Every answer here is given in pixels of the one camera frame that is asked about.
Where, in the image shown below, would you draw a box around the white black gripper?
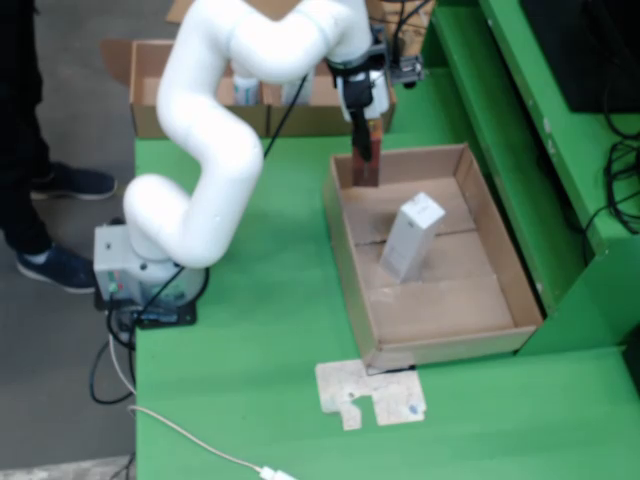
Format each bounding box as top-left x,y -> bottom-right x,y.
334,68 -> 392,164

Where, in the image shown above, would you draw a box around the dark red carton box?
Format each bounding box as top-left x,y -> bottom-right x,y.
350,118 -> 383,189

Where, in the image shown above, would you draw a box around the brown cardboard boxes pile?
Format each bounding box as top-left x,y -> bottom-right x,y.
367,0 -> 436,69

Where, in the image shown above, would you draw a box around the tall white carton box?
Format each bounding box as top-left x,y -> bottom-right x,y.
378,192 -> 446,285

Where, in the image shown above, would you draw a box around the flat cardboard sheet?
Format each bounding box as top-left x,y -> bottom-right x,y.
166,0 -> 301,24

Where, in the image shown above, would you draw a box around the shallow cardboard tray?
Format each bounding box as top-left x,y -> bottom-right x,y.
322,142 -> 545,371

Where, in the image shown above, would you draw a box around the cardboard box with divider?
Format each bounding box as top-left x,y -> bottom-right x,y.
101,38 -> 399,139

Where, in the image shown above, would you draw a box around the white carton with cow print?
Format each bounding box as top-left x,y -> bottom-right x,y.
279,69 -> 316,107

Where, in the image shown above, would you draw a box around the white bottle with round cap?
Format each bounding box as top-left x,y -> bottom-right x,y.
232,74 -> 262,107

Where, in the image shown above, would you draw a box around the green metal shelf unit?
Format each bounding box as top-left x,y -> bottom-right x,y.
414,0 -> 640,359

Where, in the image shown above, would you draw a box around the black monitor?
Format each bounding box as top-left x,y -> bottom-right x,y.
517,0 -> 640,115

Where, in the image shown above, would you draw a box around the white scribbled paper cutout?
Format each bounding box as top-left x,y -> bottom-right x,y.
314,359 -> 428,432

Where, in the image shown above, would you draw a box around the dark blue sneaker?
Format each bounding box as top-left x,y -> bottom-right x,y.
15,243 -> 97,295
30,162 -> 119,201

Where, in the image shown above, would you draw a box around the person's dark trouser legs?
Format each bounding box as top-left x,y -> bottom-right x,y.
0,0 -> 55,254

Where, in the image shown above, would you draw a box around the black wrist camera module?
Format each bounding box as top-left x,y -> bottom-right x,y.
392,53 -> 426,90

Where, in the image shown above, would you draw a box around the long black robot cable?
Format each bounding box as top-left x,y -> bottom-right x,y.
132,74 -> 309,326

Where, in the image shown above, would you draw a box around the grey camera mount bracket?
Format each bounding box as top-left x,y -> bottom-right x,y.
324,24 -> 401,81

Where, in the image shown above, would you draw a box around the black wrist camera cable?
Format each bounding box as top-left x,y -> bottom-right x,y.
392,0 -> 434,56

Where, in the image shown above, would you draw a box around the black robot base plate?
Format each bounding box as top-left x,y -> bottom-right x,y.
94,289 -> 198,331

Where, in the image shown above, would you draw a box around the black cable bundle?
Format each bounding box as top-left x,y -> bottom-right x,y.
582,74 -> 640,236

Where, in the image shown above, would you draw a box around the white cable with charger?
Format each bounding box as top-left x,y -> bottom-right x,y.
109,335 -> 301,480

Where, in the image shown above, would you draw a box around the black power cable loop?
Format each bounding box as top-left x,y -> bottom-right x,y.
89,299 -> 139,407

